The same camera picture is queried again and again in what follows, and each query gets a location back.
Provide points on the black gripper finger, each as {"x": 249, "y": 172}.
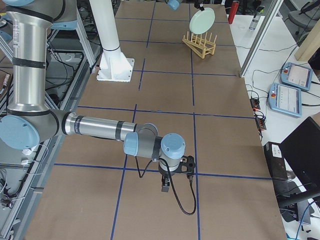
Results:
{"x": 201, "y": 7}

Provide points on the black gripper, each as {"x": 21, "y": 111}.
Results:
{"x": 164, "y": 173}

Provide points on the light green plate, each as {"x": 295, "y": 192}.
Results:
{"x": 202, "y": 21}

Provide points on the wooden dish rack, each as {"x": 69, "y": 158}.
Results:
{"x": 201, "y": 44}

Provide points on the red bottle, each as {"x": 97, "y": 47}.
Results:
{"x": 233, "y": 10}

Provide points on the clear water bottle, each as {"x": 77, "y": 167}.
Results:
{"x": 254, "y": 21}

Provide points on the upper teach pendant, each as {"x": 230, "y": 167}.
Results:
{"x": 296, "y": 75}

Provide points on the teach pendant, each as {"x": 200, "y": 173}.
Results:
{"x": 296, "y": 75}
{"x": 285, "y": 99}

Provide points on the black computer box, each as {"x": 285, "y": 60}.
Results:
{"x": 275, "y": 161}

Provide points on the black power strip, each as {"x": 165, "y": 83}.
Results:
{"x": 259, "y": 116}

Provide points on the wooden board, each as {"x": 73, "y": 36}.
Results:
{"x": 310, "y": 45}

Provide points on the lower teach pendant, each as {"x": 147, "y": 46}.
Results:
{"x": 285, "y": 99}

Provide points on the black monitor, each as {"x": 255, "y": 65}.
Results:
{"x": 301, "y": 149}

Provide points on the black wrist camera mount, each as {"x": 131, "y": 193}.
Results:
{"x": 186, "y": 166}

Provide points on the aluminium frame post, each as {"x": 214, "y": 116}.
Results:
{"x": 271, "y": 13}

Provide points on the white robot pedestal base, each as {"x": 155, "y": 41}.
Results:
{"x": 114, "y": 65}

